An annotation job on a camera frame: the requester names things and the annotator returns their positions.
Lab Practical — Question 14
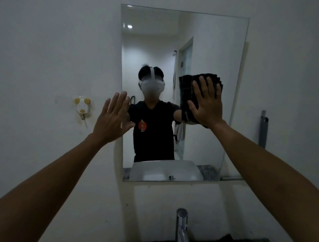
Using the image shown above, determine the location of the person's right hand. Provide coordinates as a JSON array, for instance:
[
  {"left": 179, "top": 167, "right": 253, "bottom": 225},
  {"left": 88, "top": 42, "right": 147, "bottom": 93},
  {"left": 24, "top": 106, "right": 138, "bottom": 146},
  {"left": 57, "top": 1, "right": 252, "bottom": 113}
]
[{"left": 187, "top": 75, "right": 224, "bottom": 129}]

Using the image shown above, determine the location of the person's left hand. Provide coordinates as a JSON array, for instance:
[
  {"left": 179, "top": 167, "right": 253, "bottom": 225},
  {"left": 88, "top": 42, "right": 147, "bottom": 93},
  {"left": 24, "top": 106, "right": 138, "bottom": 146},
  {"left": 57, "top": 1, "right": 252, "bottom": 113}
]
[{"left": 92, "top": 91, "right": 136, "bottom": 148}]

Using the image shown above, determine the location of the black cleaning cloth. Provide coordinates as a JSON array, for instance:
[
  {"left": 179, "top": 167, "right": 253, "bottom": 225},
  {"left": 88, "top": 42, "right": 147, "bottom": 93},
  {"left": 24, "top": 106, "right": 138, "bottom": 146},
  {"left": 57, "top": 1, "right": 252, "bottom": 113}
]
[{"left": 179, "top": 73, "right": 224, "bottom": 129}]

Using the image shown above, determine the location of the person's left forearm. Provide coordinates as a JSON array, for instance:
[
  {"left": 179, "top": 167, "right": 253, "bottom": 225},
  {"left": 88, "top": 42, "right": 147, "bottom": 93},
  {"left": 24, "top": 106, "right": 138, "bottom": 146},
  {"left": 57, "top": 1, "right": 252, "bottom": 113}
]
[{"left": 0, "top": 133, "right": 107, "bottom": 242}]

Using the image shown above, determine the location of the person's right forearm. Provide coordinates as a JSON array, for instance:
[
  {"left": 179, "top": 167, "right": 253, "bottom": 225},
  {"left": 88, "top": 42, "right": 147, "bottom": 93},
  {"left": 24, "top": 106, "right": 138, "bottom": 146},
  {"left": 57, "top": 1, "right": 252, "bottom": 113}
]
[{"left": 208, "top": 120, "right": 319, "bottom": 242}]

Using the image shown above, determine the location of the chrome faucet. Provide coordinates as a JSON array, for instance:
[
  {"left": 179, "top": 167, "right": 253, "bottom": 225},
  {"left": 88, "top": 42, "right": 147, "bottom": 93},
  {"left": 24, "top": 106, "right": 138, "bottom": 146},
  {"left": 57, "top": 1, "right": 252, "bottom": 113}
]
[{"left": 175, "top": 208, "right": 189, "bottom": 242}]

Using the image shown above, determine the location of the dog-shaped wall hook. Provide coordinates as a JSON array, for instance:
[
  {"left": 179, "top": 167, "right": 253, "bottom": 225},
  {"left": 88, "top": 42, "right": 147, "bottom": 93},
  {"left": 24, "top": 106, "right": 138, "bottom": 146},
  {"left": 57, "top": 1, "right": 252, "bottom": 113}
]
[{"left": 74, "top": 97, "right": 92, "bottom": 129}]

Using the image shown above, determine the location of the grey wall bracket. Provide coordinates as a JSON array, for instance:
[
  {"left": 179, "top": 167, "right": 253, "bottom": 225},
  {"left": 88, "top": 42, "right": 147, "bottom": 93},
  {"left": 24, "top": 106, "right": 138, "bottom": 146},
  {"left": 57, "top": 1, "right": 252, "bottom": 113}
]
[{"left": 258, "top": 110, "right": 269, "bottom": 149}]

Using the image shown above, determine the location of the frameless wall mirror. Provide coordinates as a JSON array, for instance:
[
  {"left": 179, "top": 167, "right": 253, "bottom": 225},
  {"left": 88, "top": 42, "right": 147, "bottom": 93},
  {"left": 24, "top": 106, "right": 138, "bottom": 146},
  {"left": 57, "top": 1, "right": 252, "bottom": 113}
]
[{"left": 121, "top": 4, "right": 250, "bottom": 182}]

